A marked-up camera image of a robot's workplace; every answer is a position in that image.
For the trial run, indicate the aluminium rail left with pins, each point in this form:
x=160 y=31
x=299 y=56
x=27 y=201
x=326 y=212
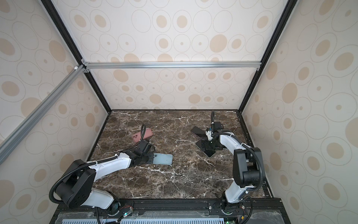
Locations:
x=14 y=139

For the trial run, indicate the pink phone case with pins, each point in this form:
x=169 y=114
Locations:
x=137 y=136

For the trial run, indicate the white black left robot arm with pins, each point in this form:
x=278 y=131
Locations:
x=75 y=187

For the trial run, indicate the black corner frame post right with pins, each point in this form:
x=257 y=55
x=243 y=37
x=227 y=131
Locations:
x=269 y=50

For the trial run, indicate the aluminium rail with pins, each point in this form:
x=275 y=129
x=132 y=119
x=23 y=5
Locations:
x=14 y=139
x=169 y=65

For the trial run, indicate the light blue phone case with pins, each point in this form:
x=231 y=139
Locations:
x=162 y=159

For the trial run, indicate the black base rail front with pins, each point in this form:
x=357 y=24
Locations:
x=178 y=211

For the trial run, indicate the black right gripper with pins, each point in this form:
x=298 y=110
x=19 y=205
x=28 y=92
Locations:
x=208 y=146

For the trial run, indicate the black phone purple edge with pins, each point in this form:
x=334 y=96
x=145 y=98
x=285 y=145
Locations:
x=199 y=132

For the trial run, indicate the black corner frame post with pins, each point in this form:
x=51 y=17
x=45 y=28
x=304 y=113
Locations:
x=269 y=50
x=55 y=17

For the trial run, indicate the aluminium rail back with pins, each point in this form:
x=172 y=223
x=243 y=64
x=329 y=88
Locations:
x=169 y=65

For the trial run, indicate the black corner frame post left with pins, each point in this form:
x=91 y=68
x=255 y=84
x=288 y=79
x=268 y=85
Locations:
x=55 y=17

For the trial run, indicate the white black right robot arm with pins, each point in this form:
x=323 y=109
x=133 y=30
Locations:
x=248 y=168

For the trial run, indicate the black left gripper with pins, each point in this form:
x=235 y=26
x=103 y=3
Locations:
x=151 y=159

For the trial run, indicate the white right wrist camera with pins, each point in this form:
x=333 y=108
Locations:
x=209 y=134

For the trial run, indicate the black phone white edge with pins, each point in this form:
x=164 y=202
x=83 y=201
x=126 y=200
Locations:
x=206 y=147

